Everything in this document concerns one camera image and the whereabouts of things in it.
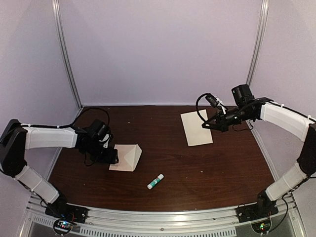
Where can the green white glue stick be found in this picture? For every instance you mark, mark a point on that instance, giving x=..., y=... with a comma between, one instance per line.
x=155, y=181

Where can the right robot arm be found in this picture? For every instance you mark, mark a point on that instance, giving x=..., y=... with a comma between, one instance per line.
x=298, y=135

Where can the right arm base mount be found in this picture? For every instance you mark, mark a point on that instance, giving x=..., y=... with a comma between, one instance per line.
x=263, y=208

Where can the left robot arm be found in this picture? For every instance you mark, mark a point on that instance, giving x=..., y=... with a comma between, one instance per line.
x=19, y=138

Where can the cream letter paper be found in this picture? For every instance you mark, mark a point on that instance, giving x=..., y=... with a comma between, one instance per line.
x=194, y=132

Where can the beige envelope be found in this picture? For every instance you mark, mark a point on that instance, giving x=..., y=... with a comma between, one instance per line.
x=128, y=156

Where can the aluminium frame post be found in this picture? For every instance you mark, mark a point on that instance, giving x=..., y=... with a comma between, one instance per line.
x=64, y=52
x=262, y=24

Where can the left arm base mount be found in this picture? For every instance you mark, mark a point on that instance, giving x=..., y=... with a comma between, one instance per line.
x=62, y=210

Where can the left aluminium frame post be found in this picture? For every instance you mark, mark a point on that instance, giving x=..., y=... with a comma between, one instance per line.
x=64, y=52

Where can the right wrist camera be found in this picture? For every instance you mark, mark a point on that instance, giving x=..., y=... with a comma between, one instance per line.
x=216, y=102

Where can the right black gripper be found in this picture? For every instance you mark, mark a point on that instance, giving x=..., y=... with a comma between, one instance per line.
x=222, y=125

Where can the right aluminium frame post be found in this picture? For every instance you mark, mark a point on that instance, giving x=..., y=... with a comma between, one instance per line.
x=262, y=24

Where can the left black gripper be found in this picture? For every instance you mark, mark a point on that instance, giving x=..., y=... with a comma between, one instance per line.
x=109, y=158

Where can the aluminium front rail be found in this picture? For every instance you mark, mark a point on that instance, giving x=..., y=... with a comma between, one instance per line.
x=218, y=222

